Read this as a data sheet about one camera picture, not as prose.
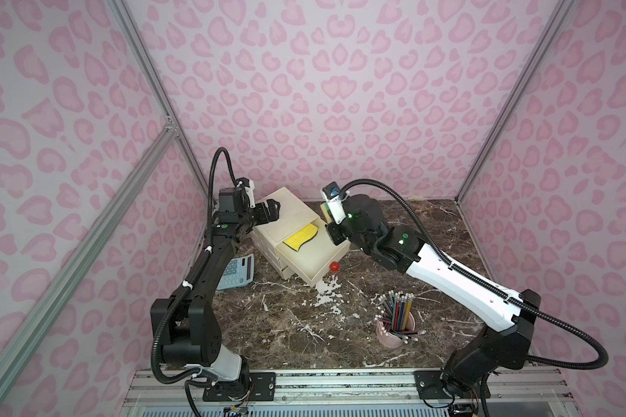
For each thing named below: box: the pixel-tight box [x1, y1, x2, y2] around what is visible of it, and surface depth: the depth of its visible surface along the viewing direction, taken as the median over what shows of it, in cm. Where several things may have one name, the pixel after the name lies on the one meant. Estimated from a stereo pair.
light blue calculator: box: [216, 253, 254, 291], surface depth 97 cm
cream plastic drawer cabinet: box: [249, 186, 340, 287], surface depth 87 cm
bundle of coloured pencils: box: [373, 290, 427, 345], surface depth 77 cm
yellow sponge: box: [282, 223, 320, 252], surface depth 87 cm
